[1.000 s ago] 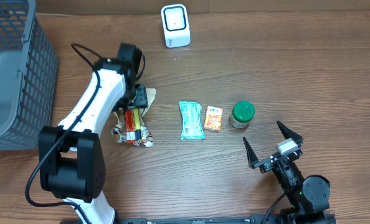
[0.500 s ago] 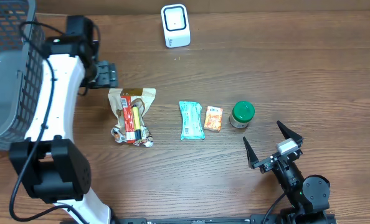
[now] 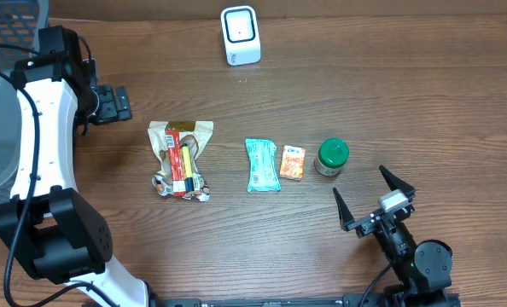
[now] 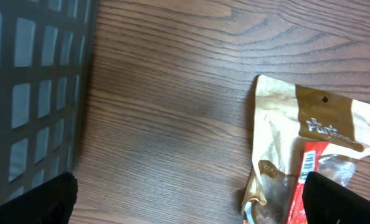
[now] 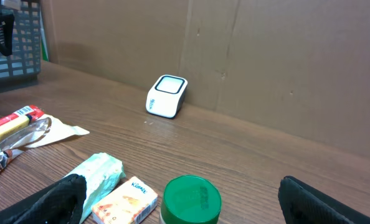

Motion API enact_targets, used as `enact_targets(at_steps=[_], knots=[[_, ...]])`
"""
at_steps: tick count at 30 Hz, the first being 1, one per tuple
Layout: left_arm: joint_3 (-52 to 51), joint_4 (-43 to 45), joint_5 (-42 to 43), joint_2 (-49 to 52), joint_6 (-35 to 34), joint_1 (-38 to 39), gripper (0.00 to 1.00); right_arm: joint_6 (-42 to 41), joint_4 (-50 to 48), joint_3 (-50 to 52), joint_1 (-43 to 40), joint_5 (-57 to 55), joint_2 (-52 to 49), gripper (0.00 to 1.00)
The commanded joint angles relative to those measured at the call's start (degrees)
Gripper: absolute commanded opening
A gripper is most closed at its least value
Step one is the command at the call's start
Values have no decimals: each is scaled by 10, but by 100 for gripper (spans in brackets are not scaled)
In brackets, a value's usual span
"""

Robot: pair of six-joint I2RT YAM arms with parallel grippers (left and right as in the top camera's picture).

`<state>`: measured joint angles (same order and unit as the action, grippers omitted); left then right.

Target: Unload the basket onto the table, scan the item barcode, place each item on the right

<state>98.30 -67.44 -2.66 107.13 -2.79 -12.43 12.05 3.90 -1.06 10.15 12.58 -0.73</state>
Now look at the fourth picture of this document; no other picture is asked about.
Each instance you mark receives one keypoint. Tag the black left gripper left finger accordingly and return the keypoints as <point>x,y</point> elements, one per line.
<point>51,202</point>

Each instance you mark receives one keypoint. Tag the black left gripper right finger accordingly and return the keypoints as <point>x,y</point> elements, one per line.
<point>327,202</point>

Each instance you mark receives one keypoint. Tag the beige brown snack bag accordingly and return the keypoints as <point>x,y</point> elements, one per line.
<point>286,116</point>

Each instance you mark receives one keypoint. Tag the grey plastic mesh basket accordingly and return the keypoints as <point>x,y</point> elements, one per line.
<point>45,59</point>

